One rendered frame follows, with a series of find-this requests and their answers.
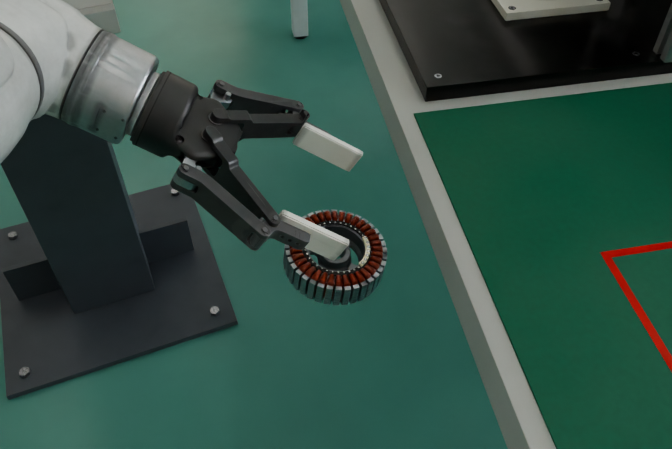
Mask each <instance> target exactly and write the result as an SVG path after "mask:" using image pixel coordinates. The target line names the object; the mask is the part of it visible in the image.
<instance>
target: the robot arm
mask: <svg viewBox="0 0 672 449"><path fill-rule="evenodd" d="M158 65H159V60H158V58H157V57H156V56H155V55H153V54H151V53H149V52H147V51H145V50H143V49H141V48H139V47H137V46H135V45H133V44H131V43H129V42H127V41H125V40H123V39H121V38H119V37H117V36H116V35H115V34H113V33H111V32H107V31H105V30H103V29H102V28H100V27H98V26H97V25H95V24H94V23H92V22H91V21H90V20H88V19H87V18H86V17H85V16H83V15H82V14H81V13H80V12H79V11H78V10H77V9H76V8H75V7H73V6H71V5H70V4H68V3H67V2H65V1H63V0H0V164H1V163H2V162H3V161H4V159H5V158H6V157H7V156H8V155H9V154H10V153H11V151H12V150H13V149H14V147H15V146H16V145H17V143H18V142H19V141H20V139H21V138H22V136H23V135H24V133H25V131H26V129H27V126H28V124H29V122H30V121H31V120H33V119H37V118H40V117H41V116H42V115H44V114H46V115H49V116H52V117H55V118H58V119H60V120H63V121H65V122H66V123H67V124H69V125H71V126H76V127H78V128H80V129H82V130H84V131H87V132H89V133H91V134H93V135H95V136H98V137H100V138H102V139H104V140H106V141H108V142H111V143H113V144H119V143H120V142H121V141H122V140H123V138H124V137H125V135H126V134H127V135H129V136H131V138H130V141H132V144H133V145H135V146H138V147H140V148H142V149H144V150H146V151H148V152H151V153H153V154H155V155H157V156H159V157H166V156H173V157H175V158H176V159H177V160H178V161H179V162H180V163H181V164H180V165H179V167H178V169H177V171H176V172H175V174H174V176H173V178H172V180H171V182H170V185H171V187H172V188H173V189H175V190H177V191H179V192H181V193H183V194H185V195H187V196H189V197H191V198H192V199H194V200H195V201H196V202H197V203H198V204H199V205H200V206H202V207H203V208H204V209H205V210H206V211H207V212H208V213H210V214H211V215H212V216H213V217H214V218H215V219H217V220H218V221H219V222H220V223H221V224H222V225H223V226H225V227H226V228H227V229H228V230H229V231H230V232H231V233H233V234H234V235H235V236H236V237H237V238H238V239H239V240H241V241H242V242H243V243H244V244H245V245H246V246H247V247H249V248H250V249H251V250H254V251H256V250H258V249H259V248H260V247H261V246H262V245H263V243H264V242H266V241H267V239H270V238H271V239H275V240H277V241H280V242H282V243H284V244H286V245H288V246H291V247H293V248H295V249H297V250H303V249H304V248H306V249H308V250H310V251H313V252H315V253H317V254H319V255H322V256H324V257H326V258H328V259H330V260H333V261H334V260H336V258H337V257H338V256H339V255H340V254H341V253H342V252H343V251H344V250H345V249H346V248H347V247H348V246H349V242H350V241H349V239H346V238H344V237H342V236H340V235H338V234H336V233H334V232H331V231H329V230H327V229H325V228H323V227H321V226H318V225H316V224H314V223H312V222H310V221H308V220H306V219H303V218H301V217H299V216H297V215H295V214H293V213H291V212H288V211H286V210H282V211H281V213H280V214H279V215H278V214H277V212H276V211H275V210H274V209H273V207H272V206H271V205H270V204H269V202H268V201H267V200H266V199H265V197H264V196H263V195H262V194H261V192H260V191H259V190H258V189H257V188H256V186H255V185H254V184H253V183H252V181H251V180H250V179H249V178H248V176H247V175H246V174H245V173H244V171H243V170H242V169H241V168H240V166H239V161H238V158H237V157H236V155H235V153H236V150H237V143H238V142H239V141H241V140H242V139H249V138H286V137H295V138H294V139H293V142H292V143H293V144H294V145H296V146H298V147H300V148H302V149H304V150H306V151H308V152H310V153H312V154H314V155H316V156H318V157H320V158H322V159H324V160H326V161H328V162H330V163H332V164H334V165H336V166H338V167H340V168H342V169H344V170H346V171H348V172H349V171H350V170H351V169H352V168H353V167H354V166H355V164H356V163H357V162H358V161H359V160H360V158H361V157H362V156H363V151H361V150H359V149H357V148H355V147H353V146H351V145H349V144H347V143H345V142H343V141H341V140H339V139H337V138H335V137H333V136H332V135H331V134H330V133H328V132H327V131H325V130H322V129H321V128H319V127H317V126H315V125H313V124H311V123H309V122H308V121H307V120H308V118H309V117H310V114H309V112H308V111H307V110H305V109H303V108H304V105H303V104H302V103H301V102H300V101H296V100H292V99H287V98H283V97H278V96H274V95H269V94H264V93H260V92H255V91H251V90H246V89H241V88H237V87H235V86H233V85H231V84H229V83H227V82H225V81H223V80H216V82H215V84H214V86H213V88H212V90H211V91H210V93H209V95H208V97H207V98H206V97H202V96H200V95H199V94H198V87H197V86H196V85H195V84H193V83H191V82H189V81H187V80H185V79H183V78H181V77H179V76H177V75H175V74H173V73H171V72H169V71H166V72H164V71H163V72H162V73H161V75H160V74H159V73H157V72H156V70H157V68H158ZM286 110H288V112H285V111H286ZM218 167H220V169H219V168H218ZM202 169H203V170H204V171H205V172H206V173H204V172H202ZM263 218H264V219H265V220H264V219H263ZM253 233H254V234H253Z"/></svg>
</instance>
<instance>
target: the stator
mask: <svg viewBox="0 0 672 449"><path fill-rule="evenodd" d="M345 212H346V211H343V210H339V215H338V212H337V210H335V209H331V213H330V211H329V209H327V210H323V212H321V210H319V211H315V214H314V213H313V212H312V213H309V214H307V216H306V215H305V216H303V217H301V218H303V219H306V220H308V221H310V222H312V223H314V224H316V225H318V226H321V227H323V228H325V229H327V230H329V231H331V232H334V233H336V234H338V235H340V236H342V237H344V238H346V239H349V241H350V242H349V246H348V247H347V248H346V249H345V250H344V251H343V252H342V253H341V254H340V255H339V256H340V257H341V258H340V259H336V260H334V261H333V260H330V259H328V258H326V257H324V256H322V255H319V254H317V253H315V252H313V251H310V250H308V249H306V248H304V249H303V250H297V249H295V248H293V247H291V246H288V245H286V244H285V248H284V257H283V264H284V265H283V266H284V271H285V274H286V276H287V278H288V277H289V281H290V283H291V284H293V287H294V288H295V289H296V290H299V289H300V290H299V292H300V293H301V294H302V295H304V296H305V294H307V296H306V297H307V298H309V299H311V300H313V298H314V297H315V301H316V302H319V303H321V301H322V299H323V298H324V302H323V304H327V305H330V302H331V299H332V305H339V303H340V302H341V305H348V302H350V304H353V303H356V301H357V300H358V301H361V300H363V299H364V297H365V298H366V297H368V296H369V295H370V294H371V293H373V292H374V291H375V289H376V287H378V285H379V283H380V281H381V278H382V275H383V271H384V268H385V265H386V261H387V248H386V243H385V241H383V239H384V238H383V237H382V235H381V234H379V233H380V232H379V231H378V229H377V228H375V229H374V227H375V226H374V225H373V224H371V223H369V224H368V221H367V220H366V219H364V218H363V219H361V216H359V215H355V216H354V217H353V215H354V213H351V212H348V213H347V214H346V216H345ZM350 248H351V249H352V250H353V251H354V252H355V253H356V255H357V257H358V261H359V264H358V265H355V264H352V263H351V251H350ZM310 255H315V256H316V257H317V259H318V264H319V265H318V264H317V263H316V262H315V261H314V260H313V259H312V258H311V256H310Z"/></svg>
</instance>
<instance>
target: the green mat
mask: <svg viewBox="0 0 672 449"><path fill-rule="evenodd" d="M414 116H415V119H416V121H417V123H418V126H419V128H420V131H421V133H422V135H423V138H424V140H425V142H426V145H427V147H428V149H429V152H430V154H431V156H432V159H433V161H434V163H435V166H436V168H437V170H438V173H439V175H440V177H441V180H442V182H443V184H444V187H445V189H446V191H447V194H448V196H449V198H450V201H451V203H452V206H453V208H454V210H455V213H456V215H457V217H458V220H459V222H460V224H461V227H462V229H463V231H464V234H465V236H466V238H467V241H468V243H469V245H470V248H471V250H472V252H473V255H474V257H475V259H476V262H477V264H478V266H479V269H480V271H481V273H482V276H483V278H484V281H485V283H486V285H487V288H488V290H489V292H490V295H491V297H492V299H493V302H494V304H495V306H496V309H497V311H498V313H499V316H500V318H501V320H502V323H503V325H504V327H505V330H506V332H507V334H508V337H509V339H510V341H511V344H512V346H513V348H514V351H515V353H516V355H517V358H518V360H519V363H520V365H521V367H522V370H523V372H524V374H525V377H526V379H527V381H528V384H529V386H530V388H531V391H532V393H533V395H534V398H535V400H536V402H537V405H538V407H539V409H540V412H541V414H542V416H543V419H544V421H545V423H546V426H547V428H548V430H549V433H550V435H551V438H552V440H553V442H554V445H555V447H556V449H672V372H671V370H670V369H669V367H668V365H667V364H666V362H665V360H664V359H663V357H662V355H661V354H660V352H659V350H658V349H657V347H656V345H655V344H654V342H653V340H652V339H651V337H650V335H649V334H648V332H647V330H646V329H645V327H644V325H643V324H642V322H641V320H640V319H639V317H638V315H637V314H636V312H635V310H634V309H633V307H632V305H631V304H630V302H629V300H628V299H627V297H626V295H625V294H624V292H623V290H622V289H621V287H620V285H619V284H618V282H617V280H616V279H615V277H614V275H613V274H612V272H611V270H610V269H609V267H608V265H607V264H606V262H605V260H604V259H603V257H602V255H601V254H600V252H605V251H611V250H618V249H625V248H631V247H638V246H644V245H651V244H657V243H664V242H670V241H672V83H664V84H655V85H647V86H639V87H630V88H622V89H613V90H605V91H597V92H588V93H580V94H572V95H563V96H555V97H546V98H538V99H530V100H521V101H513V102H504V103H496V104H488V105H479V106H471V107H463V108H454V109H446V110H437V111H429V112H421V113H414ZM612 259H613V261H614V262H615V264H616V266H617V267H618V269H619V271H620V272H621V274H622V276H623V277H624V279H625V280H626V282H627V284H628V285H629V287H630V289H631V290H632V292H633V294H634V295H635V297H636V298H637V300H638V302H639V303H640V305H641V307H642V308H643V310H644V312H645V313H646V315H647V317H648V318H649V320H650V321H651V323H652V325H653V326H654V328H655V330H656V331H657V333H658V335H659V336H660V338H661V339H662V341H663V343H664V344H665V346H666V348H667V349H668V351H669V353H670V354H671V356H672V248H670V249H664V250H657V251H651V252H644V253H638V254H631V255H625V256H618V257H612Z"/></svg>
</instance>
